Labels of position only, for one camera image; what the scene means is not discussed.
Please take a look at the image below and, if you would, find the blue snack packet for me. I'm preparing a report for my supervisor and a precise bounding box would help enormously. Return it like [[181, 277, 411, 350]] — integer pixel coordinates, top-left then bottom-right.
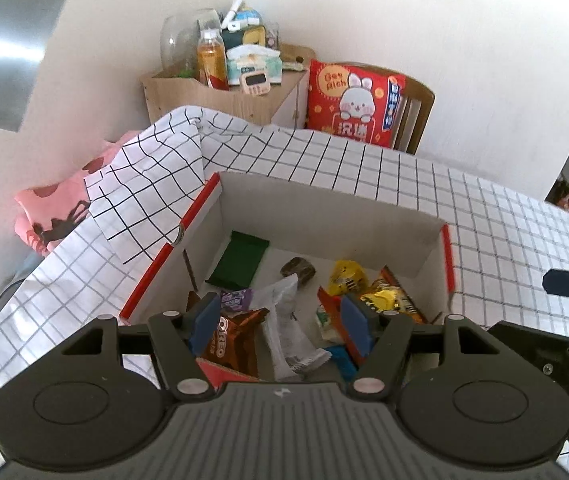
[[326, 344, 357, 382]]

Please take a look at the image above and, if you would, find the small brown chocolate cake pack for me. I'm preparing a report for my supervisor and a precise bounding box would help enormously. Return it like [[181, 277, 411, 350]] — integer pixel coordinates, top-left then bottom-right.
[[280, 256, 316, 287]]

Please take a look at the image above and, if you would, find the purple candy packet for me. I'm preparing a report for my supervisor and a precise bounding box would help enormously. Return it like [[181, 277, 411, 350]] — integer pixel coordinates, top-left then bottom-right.
[[220, 288, 253, 314]]

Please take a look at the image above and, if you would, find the wooden side cabinet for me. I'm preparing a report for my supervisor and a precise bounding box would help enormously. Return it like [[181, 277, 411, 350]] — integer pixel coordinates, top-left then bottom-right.
[[141, 44, 316, 128]]

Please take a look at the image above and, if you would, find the white black grid tablecloth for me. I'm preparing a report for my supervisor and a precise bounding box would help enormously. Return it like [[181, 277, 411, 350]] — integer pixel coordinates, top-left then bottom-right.
[[0, 104, 569, 479]]

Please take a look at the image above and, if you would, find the orange drink bottle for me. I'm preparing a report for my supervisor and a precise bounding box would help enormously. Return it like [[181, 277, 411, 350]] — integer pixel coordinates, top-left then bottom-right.
[[196, 28, 229, 90]]

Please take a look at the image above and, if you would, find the red rabbit cushion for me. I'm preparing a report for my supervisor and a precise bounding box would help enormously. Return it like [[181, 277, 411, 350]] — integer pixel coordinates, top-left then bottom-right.
[[306, 60, 406, 148]]

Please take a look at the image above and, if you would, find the brown Oreo snack bag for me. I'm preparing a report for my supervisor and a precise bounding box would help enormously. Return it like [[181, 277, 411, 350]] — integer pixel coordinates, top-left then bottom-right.
[[200, 308, 269, 377]]

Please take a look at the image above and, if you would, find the clear glass jar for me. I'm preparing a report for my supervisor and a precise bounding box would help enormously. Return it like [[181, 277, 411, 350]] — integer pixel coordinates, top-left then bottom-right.
[[160, 9, 220, 78]]

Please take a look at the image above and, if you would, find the green snack packet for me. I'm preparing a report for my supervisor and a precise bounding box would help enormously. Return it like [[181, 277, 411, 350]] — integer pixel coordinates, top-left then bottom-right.
[[206, 231, 269, 292]]

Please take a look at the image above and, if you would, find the white digital timer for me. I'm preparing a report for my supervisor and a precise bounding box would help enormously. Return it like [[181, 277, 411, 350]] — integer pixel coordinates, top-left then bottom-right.
[[240, 70, 271, 96]]

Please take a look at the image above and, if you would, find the white silver snack bag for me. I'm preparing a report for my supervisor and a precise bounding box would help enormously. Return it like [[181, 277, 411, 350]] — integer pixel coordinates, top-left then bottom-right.
[[250, 275, 331, 382]]

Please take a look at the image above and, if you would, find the red and white cardboard box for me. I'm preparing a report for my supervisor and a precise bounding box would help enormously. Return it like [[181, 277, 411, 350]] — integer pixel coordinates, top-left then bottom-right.
[[122, 171, 455, 382]]

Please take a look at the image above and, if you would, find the wooden chair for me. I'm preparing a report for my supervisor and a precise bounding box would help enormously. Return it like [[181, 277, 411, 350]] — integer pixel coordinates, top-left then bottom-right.
[[338, 63, 435, 154]]

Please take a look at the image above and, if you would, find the tissue box pack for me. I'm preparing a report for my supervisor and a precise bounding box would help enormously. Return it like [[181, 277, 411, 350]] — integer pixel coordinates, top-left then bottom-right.
[[226, 44, 283, 86]]

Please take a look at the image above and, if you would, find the pink patterned cloth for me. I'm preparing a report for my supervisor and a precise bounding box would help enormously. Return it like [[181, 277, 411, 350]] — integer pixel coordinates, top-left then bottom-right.
[[14, 131, 138, 257]]

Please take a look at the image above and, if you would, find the red orange chip bag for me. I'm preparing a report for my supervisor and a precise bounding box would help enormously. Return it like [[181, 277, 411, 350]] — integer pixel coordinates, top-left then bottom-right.
[[359, 266, 427, 324]]

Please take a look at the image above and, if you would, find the yellow snack packet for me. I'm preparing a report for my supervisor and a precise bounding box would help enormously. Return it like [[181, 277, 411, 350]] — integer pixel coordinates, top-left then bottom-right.
[[327, 260, 368, 296]]

